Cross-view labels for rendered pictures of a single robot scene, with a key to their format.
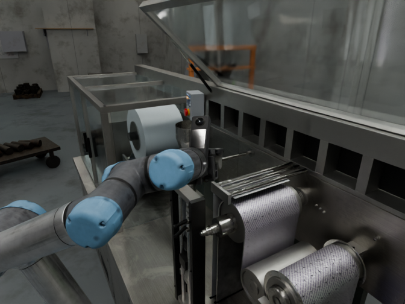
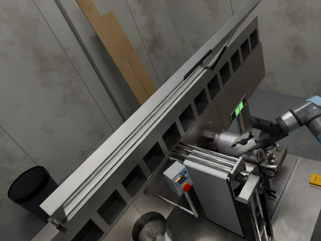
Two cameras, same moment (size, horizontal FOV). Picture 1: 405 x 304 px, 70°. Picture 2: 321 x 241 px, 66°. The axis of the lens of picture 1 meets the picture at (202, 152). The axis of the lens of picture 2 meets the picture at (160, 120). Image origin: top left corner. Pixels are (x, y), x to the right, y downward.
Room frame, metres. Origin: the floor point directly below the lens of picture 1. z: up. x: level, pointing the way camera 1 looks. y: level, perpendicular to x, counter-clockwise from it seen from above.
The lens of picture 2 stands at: (1.10, 0.64, 2.34)
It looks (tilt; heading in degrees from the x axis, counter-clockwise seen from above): 35 degrees down; 264
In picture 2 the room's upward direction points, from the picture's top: 25 degrees counter-clockwise
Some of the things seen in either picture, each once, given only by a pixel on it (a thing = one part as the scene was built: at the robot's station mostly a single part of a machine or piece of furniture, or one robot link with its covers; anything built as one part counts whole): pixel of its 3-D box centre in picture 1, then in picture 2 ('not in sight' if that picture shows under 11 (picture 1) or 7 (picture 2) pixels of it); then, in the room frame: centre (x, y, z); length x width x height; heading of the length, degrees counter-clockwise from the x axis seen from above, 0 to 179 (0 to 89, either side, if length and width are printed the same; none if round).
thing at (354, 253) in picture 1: (342, 262); (220, 140); (0.69, -0.44, 1.25); 0.15 x 0.01 x 0.15; 30
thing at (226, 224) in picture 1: (224, 225); (243, 177); (0.77, -0.07, 1.33); 0.06 x 0.06 x 0.06; 30
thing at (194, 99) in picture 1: (193, 105); (179, 179); (1.06, 0.04, 1.66); 0.07 x 0.07 x 0.10; 18
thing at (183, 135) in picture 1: (190, 131); (151, 232); (1.24, 0.05, 1.50); 0.14 x 0.14 x 0.06
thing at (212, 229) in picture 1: (208, 230); not in sight; (0.74, -0.02, 1.33); 0.06 x 0.03 x 0.03; 120
